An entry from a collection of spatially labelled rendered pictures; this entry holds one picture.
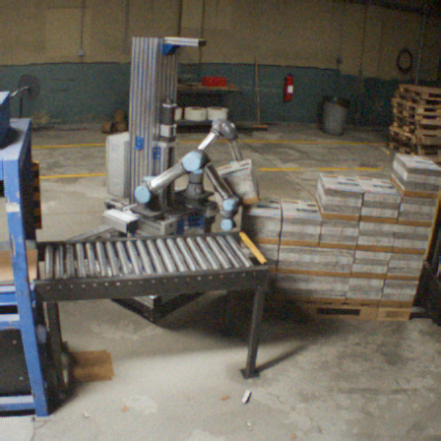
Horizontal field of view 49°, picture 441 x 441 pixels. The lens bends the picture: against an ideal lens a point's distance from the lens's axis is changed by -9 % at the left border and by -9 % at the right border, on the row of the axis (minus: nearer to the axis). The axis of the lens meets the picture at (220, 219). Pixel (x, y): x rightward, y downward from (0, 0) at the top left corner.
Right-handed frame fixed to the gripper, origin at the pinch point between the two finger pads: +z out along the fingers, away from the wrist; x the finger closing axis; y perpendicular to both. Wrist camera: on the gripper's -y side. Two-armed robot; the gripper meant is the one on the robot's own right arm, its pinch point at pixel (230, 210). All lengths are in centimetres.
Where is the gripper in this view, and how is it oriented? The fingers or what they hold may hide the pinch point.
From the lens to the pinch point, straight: 383.1
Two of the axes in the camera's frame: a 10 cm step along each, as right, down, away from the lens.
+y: -2.9, -9.0, -3.4
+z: 0.7, -3.7, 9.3
